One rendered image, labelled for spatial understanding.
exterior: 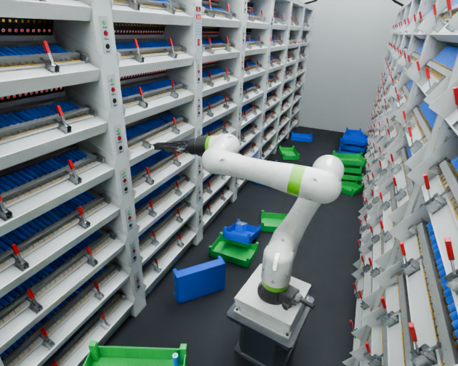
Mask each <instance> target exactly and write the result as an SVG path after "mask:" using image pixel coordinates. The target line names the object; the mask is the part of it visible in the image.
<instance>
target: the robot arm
mask: <svg viewBox="0 0 458 366"><path fill-rule="evenodd" d="M153 146H154V150H164V151H165V152H174V153H179V152H180V151H183V152H186V151H188V152H189V153H190V154H191V155H197V156H201V163H202V166H203V167H204V169H205V170H206V171H207V172H209V173H211V174H219V175H226V176H233V177H237V178H240V179H246V180H249V181H252V182H256V183H259V184H263V185H265V186H268V187H272V188H273V189H276V190H279V191H282V192H285V193H288V194H290V195H294V196H297V197H298V198H297V200H296V202H295V204H294V205H293V207H292V209H291V210H290V212H289V213H288V214H287V216H286V218H285V219H284V220H283V221H282V222H281V224H280V225H279V226H278V228H277V229H276V230H275V232H274V233H273V236H272V238H271V239H270V242H269V244H268V245H267V246H266V248H265V250H264V253H263V260H262V272H261V279H262V281H261V282H260V283H259V285H258V287H257V292H258V295H259V297H260V298H261V299H262V300H263V301H264V302H266V303H268V304H272V305H282V307H283V309H285V310H288V309H290V308H291V307H292V306H293V305H295V306H296V305H297V304H299V303H300V302H301V303H302V304H304V305H306V306H308V307H310V308H311V309H313V308H314V307H315V304H313V303H311V302H309V301H308V300H306V299H304V298H303V297H302V294H300V290H299V289H297V288H295V287H294V286H292V285H290V284H289V283H290V280H291V275H292V267H293V263H294V260H295V256H296V254H297V249H298V247H299V244H300V241H301V239H302V236H303V235H304V233H305V230H306V229H307V227H308V225H309V223H310V221H311V219H312V218H313V216H314V214H315V213H316V211H317V210H318V208H319V206H320V205H321V204H322V203H323V204H326V203H331V202H333V201H335V200H336V199H337V198H338V197H339V195H340V193H341V190H342V183H341V179H342V177H343V174H344V166H343V164H342V161H341V160H340V159H339V158H337V157H335V156H333V155H323V156H321V157H320V158H318V159H317V160H316V161H315V162H314V164H313V167H309V166H301V165H296V164H290V163H279V162H273V161H269V160H260V159H256V158H250V157H247V156H244V155H239V154H238V152H239V150H240V143H239V140H238V139H237V137H235V136H234V135H232V134H221V135H217V136H203V135H202V134H201V136H198V137H197V138H190V139H189V140H184V141H172V142H157V143H155V144H153ZM295 302H297V304H296V303H295Z"/></svg>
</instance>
